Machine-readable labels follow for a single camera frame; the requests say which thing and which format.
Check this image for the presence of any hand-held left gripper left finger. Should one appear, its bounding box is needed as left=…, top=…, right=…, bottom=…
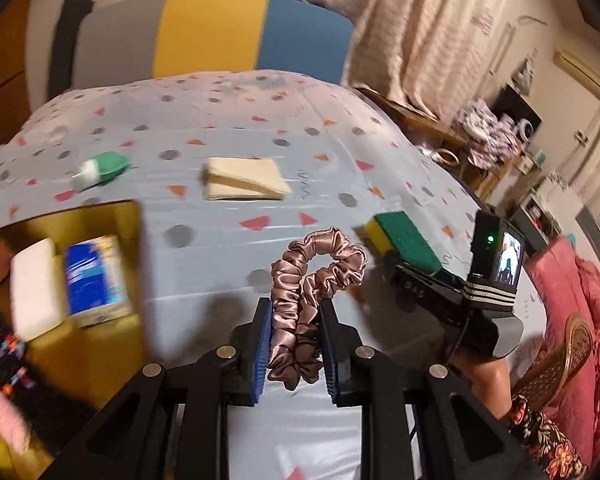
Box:
left=55, top=297, right=273, bottom=480

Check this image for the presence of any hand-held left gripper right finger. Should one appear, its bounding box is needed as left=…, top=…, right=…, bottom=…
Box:
left=319, top=300, right=548, bottom=480

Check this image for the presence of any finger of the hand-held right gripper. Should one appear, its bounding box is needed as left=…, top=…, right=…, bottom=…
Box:
left=437, top=269, right=470, bottom=292
left=382, top=251, right=463, bottom=313

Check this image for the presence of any yellow and green sponge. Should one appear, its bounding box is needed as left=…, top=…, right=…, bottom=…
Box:
left=364, top=211, right=443, bottom=277

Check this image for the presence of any pink satin scrunchie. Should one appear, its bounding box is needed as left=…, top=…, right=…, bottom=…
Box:
left=267, top=227, right=370, bottom=391

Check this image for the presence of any gold tray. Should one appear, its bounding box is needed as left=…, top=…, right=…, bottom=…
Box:
left=0, top=200, right=148, bottom=480

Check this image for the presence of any blue tissue pack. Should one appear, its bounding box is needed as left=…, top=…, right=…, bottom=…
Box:
left=64, top=234, right=133, bottom=328

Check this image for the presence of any black hair wig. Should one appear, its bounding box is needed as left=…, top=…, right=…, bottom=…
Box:
left=0, top=305, right=96, bottom=461

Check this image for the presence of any pink towel roll blue band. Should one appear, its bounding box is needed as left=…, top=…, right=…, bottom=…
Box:
left=0, top=365, right=31, bottom=451

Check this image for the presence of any person's right forearm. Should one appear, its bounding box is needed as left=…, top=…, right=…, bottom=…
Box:
left=452, top=352, right=513, bottom=418

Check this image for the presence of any wicker chair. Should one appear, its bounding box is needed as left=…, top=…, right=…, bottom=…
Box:
left=512, top=314, right=600, bottom=411

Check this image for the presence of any pink quilt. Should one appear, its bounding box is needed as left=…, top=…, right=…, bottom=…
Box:
left=525, top=237, right=600, bottom=466

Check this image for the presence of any floral print clothing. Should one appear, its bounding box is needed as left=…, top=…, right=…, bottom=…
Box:
left=505, top=395, right=593, bottom=480

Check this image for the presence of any floral fabric bag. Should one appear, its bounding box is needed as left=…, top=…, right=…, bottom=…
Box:
left=457, top=100, right=523, bottom=166

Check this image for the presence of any wooden side desk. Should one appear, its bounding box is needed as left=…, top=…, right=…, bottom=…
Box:
left=360, top=87, right=521, bottom=196

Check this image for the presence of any beige folded cloth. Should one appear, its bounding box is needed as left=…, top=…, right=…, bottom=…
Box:
left=201, top=156, right=293, bottom=202

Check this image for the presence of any white foam sponge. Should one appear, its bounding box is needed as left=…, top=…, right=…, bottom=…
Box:
left=10, top=237, right=71, bottom=341

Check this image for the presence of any printed light blue tablecloth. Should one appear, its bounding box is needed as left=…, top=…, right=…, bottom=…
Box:
left=0, top=69, right=548, bottom=480

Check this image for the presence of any green and white bottle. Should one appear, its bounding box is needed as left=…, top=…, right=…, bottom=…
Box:
left=72, top=151, right=132, bottom=192

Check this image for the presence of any beige curtain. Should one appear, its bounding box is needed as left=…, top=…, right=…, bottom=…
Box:
left=220, top=0, right=521, bottom=126

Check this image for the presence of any grey yellow blue headboard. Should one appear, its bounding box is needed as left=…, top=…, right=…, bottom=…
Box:
left=50, top=0, right=353, bottom=93

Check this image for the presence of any wooden cabinet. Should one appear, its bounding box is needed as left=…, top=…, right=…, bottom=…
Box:
left=0, top=0, right=36, bottom=161

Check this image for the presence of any wall air conditioner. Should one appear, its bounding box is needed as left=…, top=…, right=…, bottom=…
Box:
left=552, top=49, right=600, bottom=103

